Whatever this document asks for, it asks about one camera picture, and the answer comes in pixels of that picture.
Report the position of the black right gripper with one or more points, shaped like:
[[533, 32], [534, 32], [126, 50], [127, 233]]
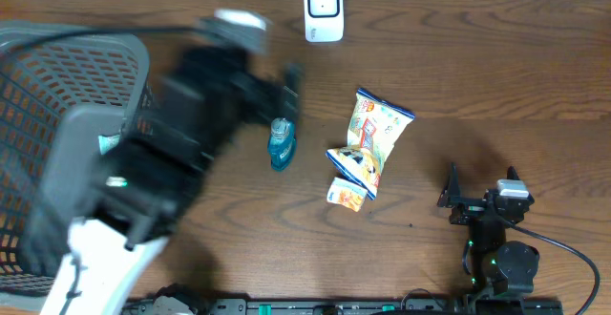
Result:
[[470, 208]]

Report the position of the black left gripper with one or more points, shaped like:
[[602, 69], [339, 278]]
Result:
[[266, 90]]

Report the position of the blue mouthwash bottle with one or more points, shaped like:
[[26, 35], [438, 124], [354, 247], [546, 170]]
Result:
[[282, 143]]

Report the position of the large yellow snack bag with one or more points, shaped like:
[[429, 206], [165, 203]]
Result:
[[376, 124]]

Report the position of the small orange snack packet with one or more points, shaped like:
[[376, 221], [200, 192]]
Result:
[[346, 193]]

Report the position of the small yellow blue snack bag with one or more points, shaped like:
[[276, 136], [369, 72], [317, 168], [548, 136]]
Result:
[[359, 165]]

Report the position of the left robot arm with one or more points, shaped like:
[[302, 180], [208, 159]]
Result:
[[136, 193]]

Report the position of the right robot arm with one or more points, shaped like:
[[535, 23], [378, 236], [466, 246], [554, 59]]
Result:
[[500, 267]]

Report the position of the white barcode scanner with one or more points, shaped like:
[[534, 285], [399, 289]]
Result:
[[324, 20]]

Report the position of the grey plastic shopping basket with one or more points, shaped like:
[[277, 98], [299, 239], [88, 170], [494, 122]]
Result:
[[62, 103]]

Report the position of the black mounting rail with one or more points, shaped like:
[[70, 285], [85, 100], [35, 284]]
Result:
[[176, 299]]

